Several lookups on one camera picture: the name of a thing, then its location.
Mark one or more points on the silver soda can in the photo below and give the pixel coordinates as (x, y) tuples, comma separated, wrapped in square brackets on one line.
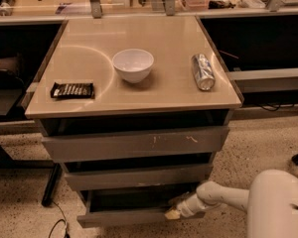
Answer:
[(202, 72)]

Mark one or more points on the white ceramic bowl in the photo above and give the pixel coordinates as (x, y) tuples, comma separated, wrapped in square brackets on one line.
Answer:
[(133, 65)]

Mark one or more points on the grey metal frame post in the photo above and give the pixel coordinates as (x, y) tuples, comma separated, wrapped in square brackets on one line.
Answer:
[(96, 10)]

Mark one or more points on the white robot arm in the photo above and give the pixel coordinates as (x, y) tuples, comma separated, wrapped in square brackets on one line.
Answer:
[(270, 204)]

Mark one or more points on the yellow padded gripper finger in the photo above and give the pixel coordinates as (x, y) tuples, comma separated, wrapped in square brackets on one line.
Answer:
[(172, 214), (179, 198)]

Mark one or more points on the dark snack bar wrapper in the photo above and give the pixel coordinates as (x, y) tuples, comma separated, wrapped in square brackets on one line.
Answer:
[(72, 90)]

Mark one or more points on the grey drawer cabinet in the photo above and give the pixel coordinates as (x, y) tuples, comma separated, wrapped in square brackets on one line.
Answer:
[(134, 110)]

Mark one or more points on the grey drawer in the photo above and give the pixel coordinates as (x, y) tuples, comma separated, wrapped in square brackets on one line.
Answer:
[(138, 177), (137, 144), (139, 205)]

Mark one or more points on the grey bottom drawer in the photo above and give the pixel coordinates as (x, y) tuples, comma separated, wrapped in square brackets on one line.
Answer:
[(139, 205)]

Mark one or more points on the black table leg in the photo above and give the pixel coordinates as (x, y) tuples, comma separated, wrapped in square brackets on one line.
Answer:
[(51, 184)]

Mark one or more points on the grey middle drawer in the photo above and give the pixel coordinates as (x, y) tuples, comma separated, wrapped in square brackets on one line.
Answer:
[(138, 177)]

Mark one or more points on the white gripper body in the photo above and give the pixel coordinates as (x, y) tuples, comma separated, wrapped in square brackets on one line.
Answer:
[(185, 207)]

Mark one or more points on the grey top drawer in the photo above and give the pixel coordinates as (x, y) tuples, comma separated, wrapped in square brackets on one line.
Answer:
[(137, 144)]

